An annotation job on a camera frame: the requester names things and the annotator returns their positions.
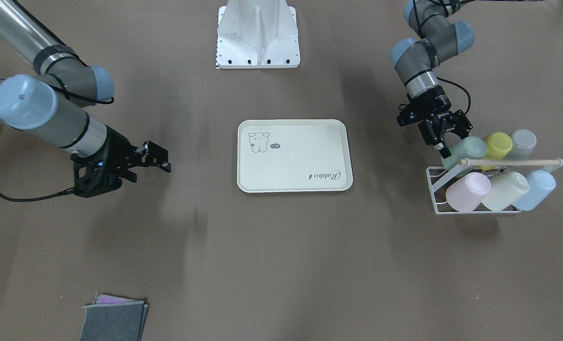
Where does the yellow cup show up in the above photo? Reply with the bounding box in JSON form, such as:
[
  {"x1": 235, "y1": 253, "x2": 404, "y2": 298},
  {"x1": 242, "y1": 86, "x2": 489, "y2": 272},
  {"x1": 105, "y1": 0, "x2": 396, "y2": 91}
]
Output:
[{"x1": 481, "y1": 132, "x2": 513, "y2": 160}]

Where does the white cup rack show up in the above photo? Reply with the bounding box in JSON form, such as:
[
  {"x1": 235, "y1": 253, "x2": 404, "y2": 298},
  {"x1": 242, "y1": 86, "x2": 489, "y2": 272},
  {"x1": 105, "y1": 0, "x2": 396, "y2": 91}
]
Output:
[{"x1": 427, "y1": 158, "x2": 563, "y2": 215}]

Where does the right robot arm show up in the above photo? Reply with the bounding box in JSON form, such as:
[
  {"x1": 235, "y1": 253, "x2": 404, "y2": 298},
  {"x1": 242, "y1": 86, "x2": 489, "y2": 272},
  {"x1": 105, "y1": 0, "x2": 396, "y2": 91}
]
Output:
[{"x1": 0, "y1": 0, "x2": 171, "y2": 182}]

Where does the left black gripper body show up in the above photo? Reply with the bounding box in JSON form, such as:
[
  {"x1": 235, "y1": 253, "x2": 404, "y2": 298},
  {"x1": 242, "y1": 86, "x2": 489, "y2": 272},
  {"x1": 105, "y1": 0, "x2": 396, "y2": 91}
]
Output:
[{"x1": 410, "y1": 93, "x2": 451, "y2": 145}]

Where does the blue cup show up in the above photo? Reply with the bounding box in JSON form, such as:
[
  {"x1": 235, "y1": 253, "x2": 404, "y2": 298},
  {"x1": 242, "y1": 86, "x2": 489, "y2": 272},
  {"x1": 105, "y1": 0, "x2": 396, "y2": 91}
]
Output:
[{"x1": 513, "y1": 169, "x2": 556, "y2": 211}]

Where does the cream tray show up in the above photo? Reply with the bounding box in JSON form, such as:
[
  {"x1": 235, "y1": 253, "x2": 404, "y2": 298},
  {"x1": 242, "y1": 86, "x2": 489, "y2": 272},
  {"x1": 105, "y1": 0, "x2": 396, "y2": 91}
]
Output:
[{"x1": 237, "y1": 119, "x2": 354, "y2": 194}]

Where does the green cup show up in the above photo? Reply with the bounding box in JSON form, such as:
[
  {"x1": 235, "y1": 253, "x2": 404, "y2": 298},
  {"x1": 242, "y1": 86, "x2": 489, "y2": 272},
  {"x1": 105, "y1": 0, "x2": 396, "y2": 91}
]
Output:
[{"x1": 442, "y1": 136, "x2": 487, "y2": 169}]

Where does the pink cup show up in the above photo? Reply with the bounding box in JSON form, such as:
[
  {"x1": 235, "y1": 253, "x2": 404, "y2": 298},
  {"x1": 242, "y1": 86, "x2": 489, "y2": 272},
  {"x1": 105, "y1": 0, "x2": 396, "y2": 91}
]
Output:
[{"x1": 446, "y1": 172, "x2": 492, "y2": 212}]

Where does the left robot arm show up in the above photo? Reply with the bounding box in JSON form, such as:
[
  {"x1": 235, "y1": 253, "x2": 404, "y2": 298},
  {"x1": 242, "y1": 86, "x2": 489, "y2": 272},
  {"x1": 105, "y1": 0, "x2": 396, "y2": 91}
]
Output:
[{"x1": 390, "y1": 0, "x2": 474, "y2": 159}]

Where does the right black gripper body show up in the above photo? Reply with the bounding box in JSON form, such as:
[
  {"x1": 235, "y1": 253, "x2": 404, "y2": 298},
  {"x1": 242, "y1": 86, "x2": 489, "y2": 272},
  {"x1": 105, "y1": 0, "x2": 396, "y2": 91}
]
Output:
[{"x1": 73, "y1": 126, "x2": 138, "y2": 173}]

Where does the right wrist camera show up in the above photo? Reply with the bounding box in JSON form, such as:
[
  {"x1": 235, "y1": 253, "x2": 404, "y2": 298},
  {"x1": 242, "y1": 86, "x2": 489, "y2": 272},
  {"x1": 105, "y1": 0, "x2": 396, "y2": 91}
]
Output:
[{"x1": 73, "y1": 161, "x2": 123, "y2": 198}]

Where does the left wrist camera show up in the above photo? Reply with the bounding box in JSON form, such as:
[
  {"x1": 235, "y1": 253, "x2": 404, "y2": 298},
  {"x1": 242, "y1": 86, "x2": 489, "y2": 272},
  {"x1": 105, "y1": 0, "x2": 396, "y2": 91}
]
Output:
[{"x1": 396, "y1": 103, "x2": 429, "y2": 126}]

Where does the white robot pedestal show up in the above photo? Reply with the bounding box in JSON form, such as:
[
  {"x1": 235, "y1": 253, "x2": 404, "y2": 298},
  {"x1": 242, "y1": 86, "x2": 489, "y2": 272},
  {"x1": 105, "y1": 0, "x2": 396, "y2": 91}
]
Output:
[{"x1": 215, "y1": 0, "x2": 301, "y2": 69}]

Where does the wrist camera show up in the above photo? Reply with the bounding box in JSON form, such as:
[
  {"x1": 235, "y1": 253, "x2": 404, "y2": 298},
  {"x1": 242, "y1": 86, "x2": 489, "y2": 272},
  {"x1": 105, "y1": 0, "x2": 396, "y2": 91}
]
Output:
[
  {"x1": 73, "y1": 161, "x2": 123, "y2": 198},
  {"x1": 396, "y1": 103, "x2": 429, "y2": 126}
]

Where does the cream cup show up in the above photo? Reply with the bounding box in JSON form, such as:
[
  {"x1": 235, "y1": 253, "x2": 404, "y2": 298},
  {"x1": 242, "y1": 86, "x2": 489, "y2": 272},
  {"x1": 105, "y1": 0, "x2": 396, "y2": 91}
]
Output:
[{"x1": 482, "y1": 171, "x2": 530, "y2": 212}]

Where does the grey cup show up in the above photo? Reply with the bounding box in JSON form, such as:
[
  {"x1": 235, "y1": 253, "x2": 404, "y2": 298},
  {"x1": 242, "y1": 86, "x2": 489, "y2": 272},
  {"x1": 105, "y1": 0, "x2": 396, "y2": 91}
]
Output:
[{"x1": 504, "y1": 129, "x2": 537, "y2": 161}]

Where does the grey folded cloth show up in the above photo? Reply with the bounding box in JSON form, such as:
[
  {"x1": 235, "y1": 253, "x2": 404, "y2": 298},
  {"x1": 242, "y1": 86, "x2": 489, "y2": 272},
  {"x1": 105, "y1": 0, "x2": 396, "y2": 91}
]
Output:
[{"x1": 78, "y1": 294, "x2": 149, "y2": 341}]

